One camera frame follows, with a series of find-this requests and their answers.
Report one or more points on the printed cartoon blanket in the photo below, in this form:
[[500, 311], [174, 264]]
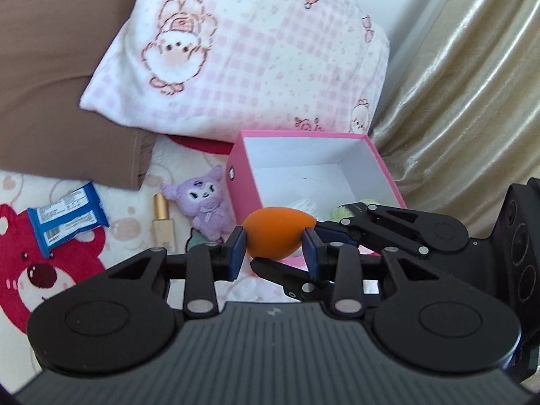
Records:
[[105, 257]]

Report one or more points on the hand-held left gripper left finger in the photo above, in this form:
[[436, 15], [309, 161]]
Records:
[[238, 249]]

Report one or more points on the foundation bottle with gold cap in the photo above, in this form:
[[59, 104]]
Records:
[[162, 223]]

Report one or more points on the pink cardboard box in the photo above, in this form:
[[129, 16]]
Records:
[[312, 164]]

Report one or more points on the gold curtain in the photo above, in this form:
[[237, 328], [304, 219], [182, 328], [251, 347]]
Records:
[[464, 114]]

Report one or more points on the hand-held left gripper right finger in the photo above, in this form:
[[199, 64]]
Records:
[[310, 254]]

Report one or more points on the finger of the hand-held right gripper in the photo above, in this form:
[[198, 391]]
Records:
[[282, 280], [379, 223]]

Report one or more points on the purple plush toy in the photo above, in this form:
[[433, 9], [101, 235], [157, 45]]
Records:
[[202, 202]]

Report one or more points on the orange makeup sponge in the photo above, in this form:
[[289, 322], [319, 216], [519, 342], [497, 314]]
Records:
[[280, 232]]

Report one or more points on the clear cotton swab box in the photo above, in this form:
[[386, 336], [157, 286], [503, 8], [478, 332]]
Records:
[[306, 207]]

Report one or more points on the green yarn ball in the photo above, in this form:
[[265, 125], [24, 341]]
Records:
[[346, 211]]

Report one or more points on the pink checkered cartoon pillow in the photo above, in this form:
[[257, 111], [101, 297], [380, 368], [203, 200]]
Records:
[[253, 50]]

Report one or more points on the blue wet wipes packet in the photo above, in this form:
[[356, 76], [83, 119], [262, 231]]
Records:
[[67, 219]]

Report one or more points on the brown pillow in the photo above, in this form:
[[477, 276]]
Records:
[[59, 93]]

